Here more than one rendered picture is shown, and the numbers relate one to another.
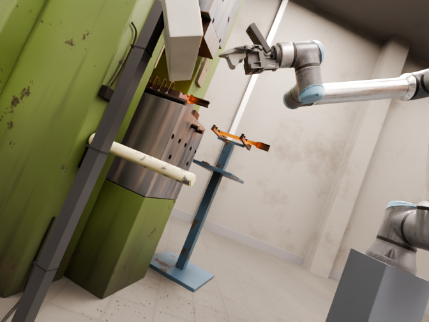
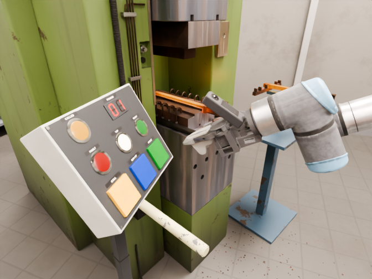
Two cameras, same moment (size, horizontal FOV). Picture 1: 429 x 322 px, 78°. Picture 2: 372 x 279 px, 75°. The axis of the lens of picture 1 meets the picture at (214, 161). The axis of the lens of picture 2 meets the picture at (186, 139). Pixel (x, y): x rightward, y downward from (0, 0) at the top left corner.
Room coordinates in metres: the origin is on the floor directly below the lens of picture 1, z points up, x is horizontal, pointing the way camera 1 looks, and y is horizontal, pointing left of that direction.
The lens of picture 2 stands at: (0.34, -0.15, 1.39)
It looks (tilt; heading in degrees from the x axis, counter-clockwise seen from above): 28 degrees down; 26
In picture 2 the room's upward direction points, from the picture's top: straight up
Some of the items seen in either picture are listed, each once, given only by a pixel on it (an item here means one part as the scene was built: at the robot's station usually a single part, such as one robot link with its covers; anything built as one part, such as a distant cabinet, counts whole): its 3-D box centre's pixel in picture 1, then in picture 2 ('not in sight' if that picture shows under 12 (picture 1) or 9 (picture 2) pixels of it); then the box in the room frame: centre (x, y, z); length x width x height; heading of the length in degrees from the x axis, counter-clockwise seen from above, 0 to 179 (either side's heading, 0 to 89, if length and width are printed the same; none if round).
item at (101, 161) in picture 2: not in sight; (101, 162); (0.67, 0.22, 1.09); 0.05 x 0.03 x 0.04; 164
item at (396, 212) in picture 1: (404, 223); not in sight; (1.14, -0.87, 0.79); 0.17 x 0.15 x 0.18; 3
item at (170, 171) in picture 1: (140, 158); (164, 221); (0.96, 0.25, 0.62); 0.44 x 0.05 x 0.05; 74
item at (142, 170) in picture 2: not in sight; (142, 171); (0.78, 0.19, 1.01); 0.07 x 0.05 x 0.07; 9
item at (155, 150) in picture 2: not in sight; (156, 153); (0.88, 0.21, 1.01); 0.07 x 0.05 x 0.07; 9
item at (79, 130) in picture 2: not in sight; (79, 130); (0.66, 0.27, 1.16); 0.05 x 0.03 x 0.04; 164
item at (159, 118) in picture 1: (135, 140); (177, 146); (1.43, 0.44, 0.69); 0.56 x 0.38 x 0.45; 74
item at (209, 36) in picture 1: (177, 32); (168, 31); (1.38, 0.44, 1.32); 0.42 x 0.20 x 0.10; 74
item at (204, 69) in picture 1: (203, 73); (222, 39); (1.66, 0.28, 1.27); 0.09 x 0.02 x 0.17; 164
